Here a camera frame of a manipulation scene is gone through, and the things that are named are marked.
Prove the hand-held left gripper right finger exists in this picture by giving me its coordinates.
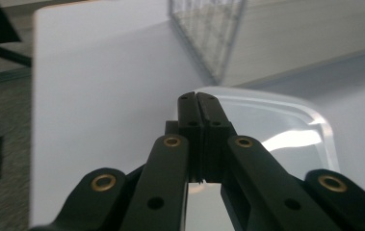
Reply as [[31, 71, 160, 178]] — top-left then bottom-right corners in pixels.
[[196, 91, 238, 184]]

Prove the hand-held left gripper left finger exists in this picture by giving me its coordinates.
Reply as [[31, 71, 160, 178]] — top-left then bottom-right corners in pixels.
[[165, 91, 205, 184]]

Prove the small translucent plastic container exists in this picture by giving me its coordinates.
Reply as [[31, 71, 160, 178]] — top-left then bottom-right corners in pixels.
[[186, 86, 341, 231]]

